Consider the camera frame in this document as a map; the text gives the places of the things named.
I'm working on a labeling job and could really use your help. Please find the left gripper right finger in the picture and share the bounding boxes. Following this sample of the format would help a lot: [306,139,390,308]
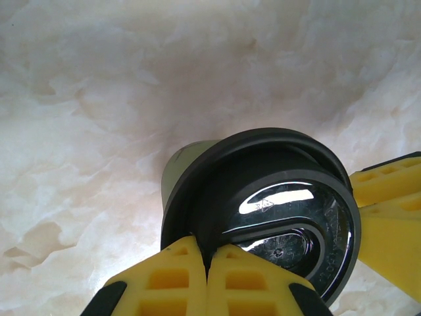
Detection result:
[207,244,333,316]

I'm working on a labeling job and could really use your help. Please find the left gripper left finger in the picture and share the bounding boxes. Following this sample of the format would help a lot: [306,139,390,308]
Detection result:
[82,235,209,316]

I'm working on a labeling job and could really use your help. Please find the black plastic cup lid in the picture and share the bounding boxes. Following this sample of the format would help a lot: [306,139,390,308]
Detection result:
[161,126,362,305]

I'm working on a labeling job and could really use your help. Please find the green paper coffee cup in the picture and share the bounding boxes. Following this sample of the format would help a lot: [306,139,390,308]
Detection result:
[160,140,218,211]

